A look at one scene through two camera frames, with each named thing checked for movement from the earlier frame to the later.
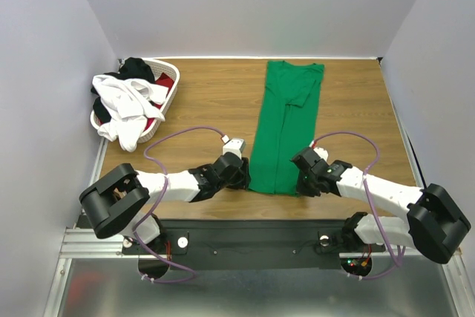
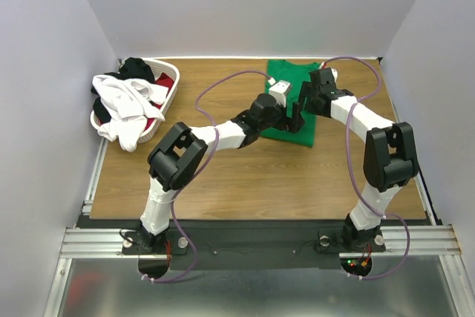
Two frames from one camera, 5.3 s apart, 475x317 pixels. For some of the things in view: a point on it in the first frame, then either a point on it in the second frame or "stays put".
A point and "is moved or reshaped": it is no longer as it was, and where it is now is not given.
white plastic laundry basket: x=94 y=121 stays put
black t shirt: x=130 y=68 stays put
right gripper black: x=303 y=182 -> x=306 y=93
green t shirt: x=286 y=126 is moved or reshaped
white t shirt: x=128 y=103 stays put
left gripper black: x=243 y=179 -> x=290 y=124
